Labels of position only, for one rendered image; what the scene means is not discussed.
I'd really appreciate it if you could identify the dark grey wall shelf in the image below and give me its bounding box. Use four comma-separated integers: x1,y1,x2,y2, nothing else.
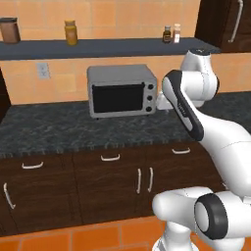
0,36,223,62

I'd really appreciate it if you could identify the grey wall outlet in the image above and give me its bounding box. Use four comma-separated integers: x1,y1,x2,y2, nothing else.
35,62,51,80

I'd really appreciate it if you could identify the white cupboard door handle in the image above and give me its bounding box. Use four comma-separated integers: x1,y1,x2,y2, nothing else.
2,182,17,211
135,168,143,195
147,167,155,193

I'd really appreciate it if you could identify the dark wood drawer front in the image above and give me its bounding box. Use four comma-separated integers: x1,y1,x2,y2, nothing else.
0,153,75,180
144,140,211,165
72,147,147,172

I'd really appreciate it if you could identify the white drawer handle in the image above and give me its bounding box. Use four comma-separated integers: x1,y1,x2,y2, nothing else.
100,153,122,163
172,147,192,156
21,161,45,171

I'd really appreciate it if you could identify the brown canister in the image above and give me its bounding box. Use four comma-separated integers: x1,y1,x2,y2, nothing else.
0,17,22,45

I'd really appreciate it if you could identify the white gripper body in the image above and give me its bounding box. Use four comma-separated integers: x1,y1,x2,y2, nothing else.
156,92,173,112

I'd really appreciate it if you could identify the grey toaster oven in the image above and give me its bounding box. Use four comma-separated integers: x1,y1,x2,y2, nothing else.
86,64,159,120

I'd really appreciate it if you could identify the pale spice bottle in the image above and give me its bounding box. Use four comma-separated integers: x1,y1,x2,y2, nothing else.
172,23,182,44

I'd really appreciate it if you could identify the yellow jar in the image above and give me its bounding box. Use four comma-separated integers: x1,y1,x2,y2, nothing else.
64,20,79,46

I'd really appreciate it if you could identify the white wall cupboard handle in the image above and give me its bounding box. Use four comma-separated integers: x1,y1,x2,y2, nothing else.
227,0,245,44

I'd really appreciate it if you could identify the dark spice bottle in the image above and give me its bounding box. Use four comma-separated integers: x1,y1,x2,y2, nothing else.
162,25,173,44

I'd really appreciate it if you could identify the dark wood tall side panel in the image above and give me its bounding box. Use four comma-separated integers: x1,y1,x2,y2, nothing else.
0,68,13,123

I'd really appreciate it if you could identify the dark wood wall cupboard door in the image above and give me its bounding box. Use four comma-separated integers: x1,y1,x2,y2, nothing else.
194,0,251,54

